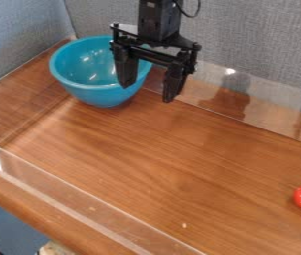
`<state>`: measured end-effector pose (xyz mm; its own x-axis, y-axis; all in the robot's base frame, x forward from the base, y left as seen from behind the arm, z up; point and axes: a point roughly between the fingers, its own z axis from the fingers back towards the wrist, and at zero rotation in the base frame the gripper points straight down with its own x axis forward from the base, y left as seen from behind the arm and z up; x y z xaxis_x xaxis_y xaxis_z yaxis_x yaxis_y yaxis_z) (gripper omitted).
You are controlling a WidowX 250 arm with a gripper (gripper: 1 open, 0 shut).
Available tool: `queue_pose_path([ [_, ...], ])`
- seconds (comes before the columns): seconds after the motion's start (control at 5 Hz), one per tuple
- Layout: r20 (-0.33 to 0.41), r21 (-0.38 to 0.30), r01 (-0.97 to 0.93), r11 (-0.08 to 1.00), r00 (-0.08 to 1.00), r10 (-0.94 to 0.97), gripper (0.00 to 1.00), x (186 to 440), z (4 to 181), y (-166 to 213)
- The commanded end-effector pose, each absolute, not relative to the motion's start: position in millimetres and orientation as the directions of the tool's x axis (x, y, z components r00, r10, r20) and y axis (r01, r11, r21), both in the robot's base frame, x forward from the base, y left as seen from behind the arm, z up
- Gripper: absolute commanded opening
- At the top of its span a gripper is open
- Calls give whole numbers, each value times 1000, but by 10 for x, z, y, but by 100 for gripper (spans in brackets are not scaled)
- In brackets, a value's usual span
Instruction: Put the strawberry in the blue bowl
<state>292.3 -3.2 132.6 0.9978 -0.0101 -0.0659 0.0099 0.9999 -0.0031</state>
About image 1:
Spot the black cable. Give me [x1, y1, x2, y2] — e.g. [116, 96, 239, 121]
[170, 0, 202, 19]

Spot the clear acrylic barrier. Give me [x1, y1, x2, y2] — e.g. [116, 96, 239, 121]
[0, 147, 204, 255]
[141, 59, 301, 148]

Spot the clear acrylic back barrier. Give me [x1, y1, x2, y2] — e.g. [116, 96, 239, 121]
[141, 59, 301, 148]

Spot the blue bowl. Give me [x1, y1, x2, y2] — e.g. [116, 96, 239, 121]
[49, 35, 151, 108]

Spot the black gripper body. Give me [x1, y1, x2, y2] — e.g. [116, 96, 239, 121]
[109, 0, 202, 74]

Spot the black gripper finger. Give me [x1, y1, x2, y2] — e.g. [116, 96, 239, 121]
[112, 43, 139, 88]
[161, 62, 187, 103]

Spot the clear acrylic front barrier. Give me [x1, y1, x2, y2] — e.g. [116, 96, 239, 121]
[0, 147, 204, 255]

